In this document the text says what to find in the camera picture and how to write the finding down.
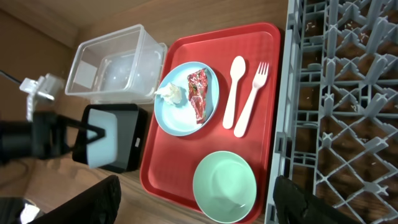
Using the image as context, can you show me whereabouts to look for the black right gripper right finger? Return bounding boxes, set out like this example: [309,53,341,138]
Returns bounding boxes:
[273,175,358,224]

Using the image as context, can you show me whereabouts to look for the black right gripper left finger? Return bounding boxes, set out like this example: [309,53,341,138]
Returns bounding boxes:
[32,175,121,224]

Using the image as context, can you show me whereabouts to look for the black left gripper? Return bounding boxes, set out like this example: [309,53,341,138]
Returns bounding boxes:
[31,112,105,159]

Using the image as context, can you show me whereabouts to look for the mint green bowl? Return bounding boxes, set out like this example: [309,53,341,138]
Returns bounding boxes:
[193,151,257,223]

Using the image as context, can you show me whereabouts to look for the white tissue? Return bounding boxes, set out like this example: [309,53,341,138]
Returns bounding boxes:
[155,83,182,105]

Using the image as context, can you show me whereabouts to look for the red snack wrapper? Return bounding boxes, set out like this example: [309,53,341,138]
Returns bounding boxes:
[187,68,208,124]

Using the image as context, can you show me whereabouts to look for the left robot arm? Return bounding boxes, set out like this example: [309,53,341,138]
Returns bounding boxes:
[1,111,106,165]

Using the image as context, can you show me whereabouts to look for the black waste tray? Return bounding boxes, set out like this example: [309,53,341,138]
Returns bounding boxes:
[72,104,148,174]

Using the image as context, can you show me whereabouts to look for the grey dishwasher rack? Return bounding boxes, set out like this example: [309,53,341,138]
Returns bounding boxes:
[265,0,397,223]

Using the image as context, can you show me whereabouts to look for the clear plastic bin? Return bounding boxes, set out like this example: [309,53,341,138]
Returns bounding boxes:
[65,24,167,105]

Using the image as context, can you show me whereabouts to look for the red serving tray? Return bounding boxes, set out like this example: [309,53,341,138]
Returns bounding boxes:
[140,22,281,223]

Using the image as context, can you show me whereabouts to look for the light blue plate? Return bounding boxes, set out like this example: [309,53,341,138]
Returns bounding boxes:
[154,62,220,136]

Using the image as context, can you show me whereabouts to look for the white plastic fork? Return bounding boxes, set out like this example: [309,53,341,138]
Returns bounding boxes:
[234,62,269,138]

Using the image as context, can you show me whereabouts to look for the white plastic spoon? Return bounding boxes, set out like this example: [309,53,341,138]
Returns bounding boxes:
[223,56,246,129]

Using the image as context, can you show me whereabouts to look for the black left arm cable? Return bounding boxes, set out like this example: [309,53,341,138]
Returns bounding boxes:
[0,70,22,86]

